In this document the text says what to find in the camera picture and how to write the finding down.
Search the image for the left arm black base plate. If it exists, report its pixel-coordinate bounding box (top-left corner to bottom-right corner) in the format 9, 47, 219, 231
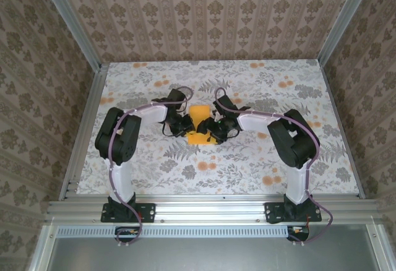
101, 202, 157, 223

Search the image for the grey sheet metal panel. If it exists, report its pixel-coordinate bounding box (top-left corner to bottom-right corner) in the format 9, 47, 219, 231
29, 224, 396, 271

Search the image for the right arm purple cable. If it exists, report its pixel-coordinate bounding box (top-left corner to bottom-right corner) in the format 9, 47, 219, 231
215, 87, 335, 247

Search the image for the grey slotted cable duct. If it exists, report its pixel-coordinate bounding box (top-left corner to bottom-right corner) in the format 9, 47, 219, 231
57, 225, 290, 235

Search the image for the aluminium table side rail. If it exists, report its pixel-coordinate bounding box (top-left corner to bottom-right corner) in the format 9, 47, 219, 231
318, 62, 366, 200
58, 63, 109, 200

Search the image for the aluminium frame cross rail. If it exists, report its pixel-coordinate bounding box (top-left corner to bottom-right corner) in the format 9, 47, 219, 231
45, 199, 383, 222

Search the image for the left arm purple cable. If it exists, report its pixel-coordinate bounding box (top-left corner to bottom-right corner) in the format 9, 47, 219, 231
108, 85, 195, 249

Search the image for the orange paper sheet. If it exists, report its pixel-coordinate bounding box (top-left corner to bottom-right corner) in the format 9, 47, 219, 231
187, 105, 217, 145

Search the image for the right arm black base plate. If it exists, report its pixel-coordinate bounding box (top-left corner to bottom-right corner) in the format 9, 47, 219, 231
264, 202, 322, 224

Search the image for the aluminium frame post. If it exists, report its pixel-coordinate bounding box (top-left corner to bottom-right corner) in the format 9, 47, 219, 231
317, 0, 372, 66
38, 0, 105, 72

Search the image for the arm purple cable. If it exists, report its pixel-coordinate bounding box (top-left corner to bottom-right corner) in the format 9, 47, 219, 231
108, 85, 195, 249
215, 87, 335, 247

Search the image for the floral patterned table cover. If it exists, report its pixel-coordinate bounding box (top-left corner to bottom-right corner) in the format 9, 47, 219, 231
75, 60, 361, 196

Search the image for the black electronics board with wires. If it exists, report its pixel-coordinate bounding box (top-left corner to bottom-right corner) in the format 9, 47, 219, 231
286, 226, 311, 243
114, 226, 140, 243

